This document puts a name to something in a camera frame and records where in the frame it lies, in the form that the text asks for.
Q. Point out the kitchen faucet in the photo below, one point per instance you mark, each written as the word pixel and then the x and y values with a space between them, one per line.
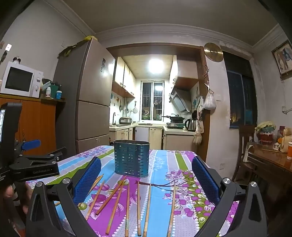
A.
pixel 113 117

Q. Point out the beige kitchen cabinets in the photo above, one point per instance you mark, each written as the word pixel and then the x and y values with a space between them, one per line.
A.
pixel 123 77
pixel 141 134

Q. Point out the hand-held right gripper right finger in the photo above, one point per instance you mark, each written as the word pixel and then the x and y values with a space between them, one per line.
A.
pixel 205 177

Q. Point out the steel electric kettle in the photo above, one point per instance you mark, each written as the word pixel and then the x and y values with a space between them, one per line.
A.
pixel 190 124

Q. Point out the glossy wooden side table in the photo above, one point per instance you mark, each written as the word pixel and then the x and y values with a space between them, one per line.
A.
pixel 269 159

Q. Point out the yellow green cloth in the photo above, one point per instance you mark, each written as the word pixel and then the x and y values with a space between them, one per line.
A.
pixel 70 47

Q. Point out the white bottle with red label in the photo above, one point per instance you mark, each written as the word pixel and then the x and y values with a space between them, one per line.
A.
pixel 48 91

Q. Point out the orange bottle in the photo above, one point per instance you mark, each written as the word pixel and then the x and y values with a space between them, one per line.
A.
pixel 289 150

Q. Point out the beige lower kitchen cabinets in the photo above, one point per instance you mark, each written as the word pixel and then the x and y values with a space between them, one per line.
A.
pixel 141 134

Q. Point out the hanging keys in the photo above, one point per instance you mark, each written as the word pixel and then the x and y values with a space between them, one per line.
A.
pixel 3 54

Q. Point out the green gas stove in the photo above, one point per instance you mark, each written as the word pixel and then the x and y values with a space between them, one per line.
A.
pixel 174 125

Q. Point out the square ceiling light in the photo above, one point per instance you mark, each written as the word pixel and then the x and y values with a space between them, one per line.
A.
pixel 156 65

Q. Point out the white hanging plastic bag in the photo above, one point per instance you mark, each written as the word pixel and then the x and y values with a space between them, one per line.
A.
pixel 209 101

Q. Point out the beige cabinet above range hood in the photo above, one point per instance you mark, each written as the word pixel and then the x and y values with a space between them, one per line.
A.
pixel 186 73

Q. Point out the bronze refrigerator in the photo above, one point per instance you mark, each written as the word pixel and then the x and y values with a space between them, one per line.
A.
pixel 91 91

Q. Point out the wooden chair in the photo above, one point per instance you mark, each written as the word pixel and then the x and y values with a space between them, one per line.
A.
pixel 245 139

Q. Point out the white microwave oven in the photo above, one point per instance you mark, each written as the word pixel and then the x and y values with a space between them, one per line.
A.
pixel 19 79

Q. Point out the dark window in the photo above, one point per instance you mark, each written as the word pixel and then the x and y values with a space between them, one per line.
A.
pixel 239 95

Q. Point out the floral striped tablecloth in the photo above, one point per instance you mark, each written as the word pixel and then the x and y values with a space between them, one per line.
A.
pixel 159 166

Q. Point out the framed wall picture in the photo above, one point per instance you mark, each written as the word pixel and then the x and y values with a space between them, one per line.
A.
pixel 281 59

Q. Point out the orange wooden cabinet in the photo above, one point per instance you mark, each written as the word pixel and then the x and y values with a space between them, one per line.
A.
pixel 38 123

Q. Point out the kitchen window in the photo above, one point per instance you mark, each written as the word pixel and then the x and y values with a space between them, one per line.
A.
pixel 152 100

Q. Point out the round gold wall plate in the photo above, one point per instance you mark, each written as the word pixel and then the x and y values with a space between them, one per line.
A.
pixel 213 52

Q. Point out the hanging cloth bags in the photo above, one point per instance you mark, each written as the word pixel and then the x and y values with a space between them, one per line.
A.
pixel 199 130

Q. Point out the black wok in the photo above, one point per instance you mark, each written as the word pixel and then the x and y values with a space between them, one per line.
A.
pixel 176 118

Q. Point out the beige upper kitchen cabinets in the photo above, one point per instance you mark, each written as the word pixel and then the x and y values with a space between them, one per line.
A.
pixel 123 77

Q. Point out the green container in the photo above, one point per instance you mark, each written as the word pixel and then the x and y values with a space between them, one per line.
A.
pixel 54 88

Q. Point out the blue perforated metal utensil holder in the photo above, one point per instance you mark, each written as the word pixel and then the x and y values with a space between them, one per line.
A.
pixel 131 159

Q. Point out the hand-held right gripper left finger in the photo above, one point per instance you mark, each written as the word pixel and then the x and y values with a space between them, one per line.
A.
pixel 87 180

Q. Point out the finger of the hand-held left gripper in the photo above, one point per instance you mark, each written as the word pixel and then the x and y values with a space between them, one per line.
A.
pixel 32 144
pixel 45 169

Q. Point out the dark refrigerator sticker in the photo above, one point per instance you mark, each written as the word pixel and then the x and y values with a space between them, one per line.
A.
pixel 103 65

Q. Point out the hanging strainer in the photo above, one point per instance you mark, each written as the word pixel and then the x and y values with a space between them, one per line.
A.
pixel 126 109
pixel 135 109

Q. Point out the red flower pot with plant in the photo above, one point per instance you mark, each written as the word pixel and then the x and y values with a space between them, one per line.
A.
pixel 264 133

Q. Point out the person's left hand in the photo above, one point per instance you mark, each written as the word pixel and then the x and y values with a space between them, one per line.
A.
pixel 9 191

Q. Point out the hanging ladle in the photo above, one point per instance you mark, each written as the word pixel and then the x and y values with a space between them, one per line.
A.
pixel 120 106

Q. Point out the steel range hood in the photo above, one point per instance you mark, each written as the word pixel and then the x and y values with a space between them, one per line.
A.
pixel 180 100

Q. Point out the group of wooden chopsticks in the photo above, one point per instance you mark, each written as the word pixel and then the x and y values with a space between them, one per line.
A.
pixel 138 205

